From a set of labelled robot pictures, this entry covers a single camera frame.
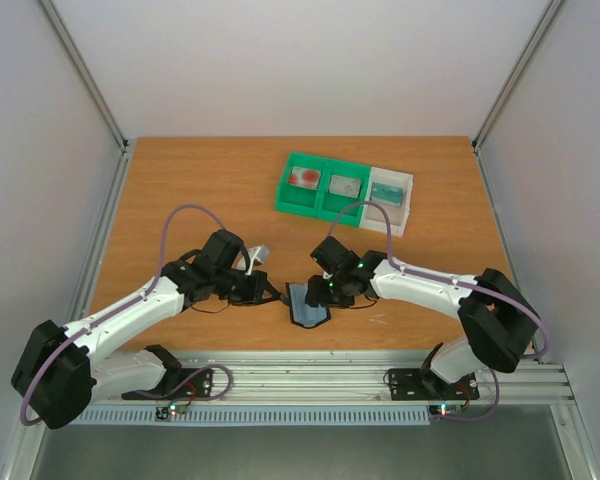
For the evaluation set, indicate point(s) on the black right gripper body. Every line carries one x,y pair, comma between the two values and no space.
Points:
318,291

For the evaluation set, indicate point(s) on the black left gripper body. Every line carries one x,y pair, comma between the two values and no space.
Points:
240,293

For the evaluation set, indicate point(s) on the black leather card holder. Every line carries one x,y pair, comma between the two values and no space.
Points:
301,313

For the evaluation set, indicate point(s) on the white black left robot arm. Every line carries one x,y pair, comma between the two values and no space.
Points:
64,368

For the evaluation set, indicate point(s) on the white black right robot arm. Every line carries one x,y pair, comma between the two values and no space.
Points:
497,322

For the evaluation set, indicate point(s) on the grey card in bin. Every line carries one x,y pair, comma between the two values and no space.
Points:
345,186

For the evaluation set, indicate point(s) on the teal card in bin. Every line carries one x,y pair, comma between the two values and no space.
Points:
386,194

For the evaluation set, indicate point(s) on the red dotted card in bin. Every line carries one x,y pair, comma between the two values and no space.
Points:
306,178

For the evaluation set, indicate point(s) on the green left bin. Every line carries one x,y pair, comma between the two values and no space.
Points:
299,201

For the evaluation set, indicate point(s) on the green bin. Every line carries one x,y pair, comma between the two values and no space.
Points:
329,205
299,201

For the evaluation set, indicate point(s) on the green middle bin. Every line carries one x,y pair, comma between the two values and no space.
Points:
329,205

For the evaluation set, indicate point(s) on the white right bin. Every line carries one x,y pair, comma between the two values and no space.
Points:
397,216

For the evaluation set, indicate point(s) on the left controller board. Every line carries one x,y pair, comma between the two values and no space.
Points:
170,412

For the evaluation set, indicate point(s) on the controller board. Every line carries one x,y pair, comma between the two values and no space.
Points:
446,410
170,412

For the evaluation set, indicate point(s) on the right controller board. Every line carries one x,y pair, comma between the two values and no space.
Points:
446,410

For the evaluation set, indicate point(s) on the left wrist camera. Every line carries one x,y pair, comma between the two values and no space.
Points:
256,256

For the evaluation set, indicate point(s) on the aluminium frame rail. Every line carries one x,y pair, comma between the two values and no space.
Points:
338,377

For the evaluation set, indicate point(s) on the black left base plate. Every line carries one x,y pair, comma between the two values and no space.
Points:
200,382

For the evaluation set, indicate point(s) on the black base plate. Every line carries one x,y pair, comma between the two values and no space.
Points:
409,384
200,382

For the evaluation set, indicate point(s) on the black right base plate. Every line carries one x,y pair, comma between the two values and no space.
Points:
409,384

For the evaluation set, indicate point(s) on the grey slotted cable duct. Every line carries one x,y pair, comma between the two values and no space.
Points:
252,416

